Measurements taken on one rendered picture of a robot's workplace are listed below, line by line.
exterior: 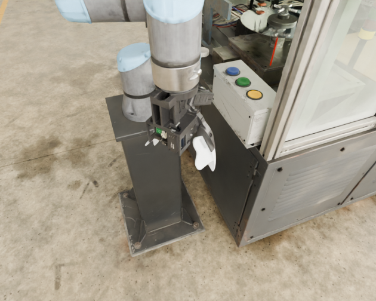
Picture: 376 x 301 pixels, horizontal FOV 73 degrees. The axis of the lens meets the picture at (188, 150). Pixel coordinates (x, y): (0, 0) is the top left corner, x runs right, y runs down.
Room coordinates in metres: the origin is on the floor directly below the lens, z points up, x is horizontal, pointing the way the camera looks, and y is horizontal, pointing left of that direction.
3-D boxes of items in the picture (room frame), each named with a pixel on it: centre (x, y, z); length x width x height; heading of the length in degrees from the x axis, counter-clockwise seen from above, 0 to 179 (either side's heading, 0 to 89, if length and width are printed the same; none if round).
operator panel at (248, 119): (0.71, -0.19, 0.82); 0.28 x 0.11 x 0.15; 20
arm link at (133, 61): (0.77, 0.16, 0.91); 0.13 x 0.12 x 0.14; 92
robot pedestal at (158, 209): (0.77, 0.17, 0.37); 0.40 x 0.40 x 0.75; 20
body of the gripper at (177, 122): (0.36, 0.02, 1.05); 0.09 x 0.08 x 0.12; 150
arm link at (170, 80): (0.36, 0.02, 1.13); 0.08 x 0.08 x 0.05
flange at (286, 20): (1.08, -0.38, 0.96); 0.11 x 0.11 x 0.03
